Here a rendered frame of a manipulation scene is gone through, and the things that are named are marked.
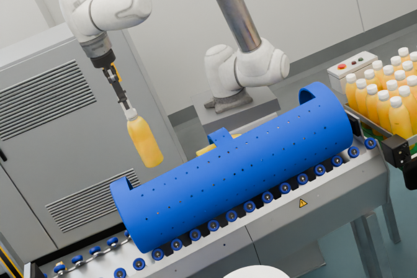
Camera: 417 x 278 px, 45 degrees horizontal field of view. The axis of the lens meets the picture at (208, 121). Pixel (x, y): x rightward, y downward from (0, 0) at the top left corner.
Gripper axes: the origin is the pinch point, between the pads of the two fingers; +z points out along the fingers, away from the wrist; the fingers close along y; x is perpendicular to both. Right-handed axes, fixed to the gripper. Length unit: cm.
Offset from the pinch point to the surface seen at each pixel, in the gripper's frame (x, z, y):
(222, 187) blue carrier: 17.4, 37.0, 13.8
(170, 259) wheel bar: -10, 57, 11
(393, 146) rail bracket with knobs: 78, 48, 23
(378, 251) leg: 69, 106, 10
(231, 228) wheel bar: 15, 57, 12
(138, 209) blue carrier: -11.8, 31.3, 11.1
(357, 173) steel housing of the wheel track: 67, 60, 13
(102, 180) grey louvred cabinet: -39, 103, -152
